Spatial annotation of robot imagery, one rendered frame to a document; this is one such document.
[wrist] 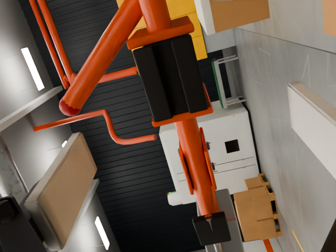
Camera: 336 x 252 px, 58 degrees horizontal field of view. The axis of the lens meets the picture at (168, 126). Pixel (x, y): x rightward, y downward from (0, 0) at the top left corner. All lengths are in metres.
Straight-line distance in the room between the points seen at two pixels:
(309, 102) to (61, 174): 0.13
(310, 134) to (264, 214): 7.55
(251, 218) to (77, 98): 7.50
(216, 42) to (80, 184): 7.53
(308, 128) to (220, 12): 1.87
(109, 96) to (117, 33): 11.15
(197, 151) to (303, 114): 0.16
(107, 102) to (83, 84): 11.21
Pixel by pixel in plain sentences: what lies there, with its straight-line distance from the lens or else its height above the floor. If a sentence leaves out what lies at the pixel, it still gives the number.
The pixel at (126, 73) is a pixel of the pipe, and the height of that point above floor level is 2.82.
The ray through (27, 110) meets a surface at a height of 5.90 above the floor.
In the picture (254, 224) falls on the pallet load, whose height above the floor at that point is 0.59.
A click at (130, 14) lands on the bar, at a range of 0.30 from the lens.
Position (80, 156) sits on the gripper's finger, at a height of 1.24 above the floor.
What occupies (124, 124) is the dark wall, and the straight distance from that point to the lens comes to 11.68.
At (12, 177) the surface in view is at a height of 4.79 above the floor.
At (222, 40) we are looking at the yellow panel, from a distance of 7.69.
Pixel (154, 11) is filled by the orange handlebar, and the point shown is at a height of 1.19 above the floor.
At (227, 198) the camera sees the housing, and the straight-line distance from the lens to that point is 0.40.
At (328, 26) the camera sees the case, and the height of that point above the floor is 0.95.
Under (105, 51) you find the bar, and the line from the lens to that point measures 0.31.
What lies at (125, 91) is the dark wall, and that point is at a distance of 11.28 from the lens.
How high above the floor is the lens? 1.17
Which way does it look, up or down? 7 degrees up
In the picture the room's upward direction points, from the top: 104 degrees counter-clockwise
